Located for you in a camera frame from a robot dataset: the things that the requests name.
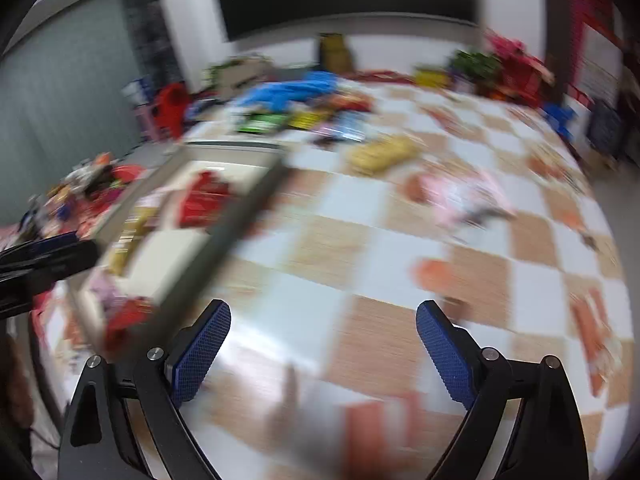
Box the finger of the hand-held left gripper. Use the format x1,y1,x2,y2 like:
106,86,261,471
0,240,99,296
0,231,81,267

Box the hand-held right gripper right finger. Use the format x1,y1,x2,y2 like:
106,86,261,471
416,300,586,480

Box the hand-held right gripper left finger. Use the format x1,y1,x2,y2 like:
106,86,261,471
57,299,232,480

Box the small pink snack packet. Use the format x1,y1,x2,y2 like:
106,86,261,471
87,270,126,311

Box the grey cardboard box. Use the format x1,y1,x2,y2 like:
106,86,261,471
65,142,293,361

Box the small red snack packet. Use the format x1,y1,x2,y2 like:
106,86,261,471
177,171,236,228

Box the pile of mixed packets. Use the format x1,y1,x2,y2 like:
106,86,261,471
20,152,151,241

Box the checkered tablecloth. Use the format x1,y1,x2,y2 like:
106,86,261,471
30,72,636,480

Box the grey vertical blinds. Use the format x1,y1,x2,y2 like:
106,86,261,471
0,0,151,221

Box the pink plastic stool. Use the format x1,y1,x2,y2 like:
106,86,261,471
135,107,158,143

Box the white blue carton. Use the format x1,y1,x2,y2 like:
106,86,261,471
122,76,153,106

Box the red plastic chair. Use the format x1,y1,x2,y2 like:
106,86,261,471
152,82,188,138

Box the orange brown snack packet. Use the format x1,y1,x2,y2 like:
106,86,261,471
525,145,588,193

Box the green snack packet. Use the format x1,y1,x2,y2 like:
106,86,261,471
235,112,291,136

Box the blue snack packet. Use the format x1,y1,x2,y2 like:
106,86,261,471
325,110,368,143

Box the small yellow snack packet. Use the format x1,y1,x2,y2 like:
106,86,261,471
290,110,331,131

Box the dark red snack packet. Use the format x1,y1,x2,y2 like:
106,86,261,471
330,92,373,113

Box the blue plastic bag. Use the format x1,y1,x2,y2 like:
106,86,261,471
237,71,341,113

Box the yellow green box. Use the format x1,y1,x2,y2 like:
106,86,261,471
412,66,451,88

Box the dark shopping bag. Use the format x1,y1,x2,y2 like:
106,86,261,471
587,102,623,153

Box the red gift box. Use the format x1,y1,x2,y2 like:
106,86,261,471
497,55,553,103

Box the green potted plant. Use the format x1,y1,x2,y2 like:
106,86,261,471
450,50,503,93

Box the pink flowers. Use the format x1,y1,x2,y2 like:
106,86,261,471
485,32,526,58

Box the yellow black box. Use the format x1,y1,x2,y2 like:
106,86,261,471
317,34,353,72

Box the white wall calendar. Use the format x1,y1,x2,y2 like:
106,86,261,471
582,25,623,96

